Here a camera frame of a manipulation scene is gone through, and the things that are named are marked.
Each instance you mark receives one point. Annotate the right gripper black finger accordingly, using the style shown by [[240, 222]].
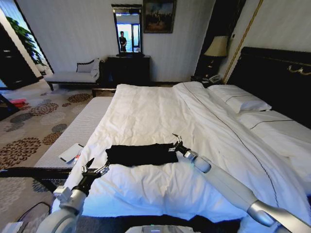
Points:
[[171, 149], [178, 140]]

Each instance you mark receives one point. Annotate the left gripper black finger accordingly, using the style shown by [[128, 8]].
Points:
[[88, 166], [104, 168]]

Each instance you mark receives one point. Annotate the black garment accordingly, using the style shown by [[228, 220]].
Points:
[[141, 154]]

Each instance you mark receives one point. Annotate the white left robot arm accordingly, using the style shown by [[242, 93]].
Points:
[[62, 217]]

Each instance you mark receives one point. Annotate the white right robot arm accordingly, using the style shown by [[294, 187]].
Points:
[[230, 184]]

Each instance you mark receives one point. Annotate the white padded bed bench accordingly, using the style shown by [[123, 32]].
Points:
[[73, 131]]

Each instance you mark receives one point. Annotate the white flat booklet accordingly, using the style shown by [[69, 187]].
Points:
[[70, 153]]

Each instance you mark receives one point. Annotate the white duvet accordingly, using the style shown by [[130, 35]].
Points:
[[158, 116]]

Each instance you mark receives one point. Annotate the dark nightstand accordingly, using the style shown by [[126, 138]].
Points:
[[198, 78]]

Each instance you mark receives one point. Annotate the white desk telephone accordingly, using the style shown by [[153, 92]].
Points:
[[214, 78]]

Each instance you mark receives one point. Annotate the small white pillow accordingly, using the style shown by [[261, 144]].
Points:
[[239, 99]]

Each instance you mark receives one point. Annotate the white robot front shell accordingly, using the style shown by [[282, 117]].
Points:
[[155, 229]]

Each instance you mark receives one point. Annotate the dark wooden dresser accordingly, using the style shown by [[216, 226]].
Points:
[[128, 70]]

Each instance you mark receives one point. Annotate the grey chaise longue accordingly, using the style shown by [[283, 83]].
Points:
[[70, 77]]

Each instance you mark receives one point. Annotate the red flat item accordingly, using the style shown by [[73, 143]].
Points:
[[20, 102]]

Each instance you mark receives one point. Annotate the white bolster cushion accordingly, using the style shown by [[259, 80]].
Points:
[[95, 70]]

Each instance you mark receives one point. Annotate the large white pillow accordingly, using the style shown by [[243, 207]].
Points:
[[279, 132]]

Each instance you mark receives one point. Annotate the table lamp with cream shade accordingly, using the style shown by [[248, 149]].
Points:
[[216, 47]]

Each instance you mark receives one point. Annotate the dark wooden headboard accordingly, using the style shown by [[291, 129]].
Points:
[[267, 80]]

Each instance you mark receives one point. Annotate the dark wooden wardrobe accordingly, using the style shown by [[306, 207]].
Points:
[[14, 65]]

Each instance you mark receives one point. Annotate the framed dark painting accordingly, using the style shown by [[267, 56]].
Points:
[[159, 15]]

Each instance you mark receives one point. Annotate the dark framed mirror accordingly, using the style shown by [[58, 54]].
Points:
[[128, 14]]

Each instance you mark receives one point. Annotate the green potted plant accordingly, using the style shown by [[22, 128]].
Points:
[[25, 36]]

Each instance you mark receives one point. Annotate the gold wall trim strip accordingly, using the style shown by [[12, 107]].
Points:
[[240, 41]]

